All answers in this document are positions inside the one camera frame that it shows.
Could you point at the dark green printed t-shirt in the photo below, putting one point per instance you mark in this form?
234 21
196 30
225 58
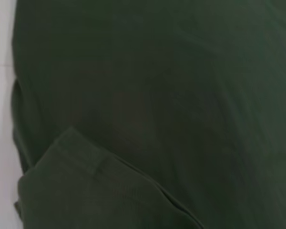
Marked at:
157 95

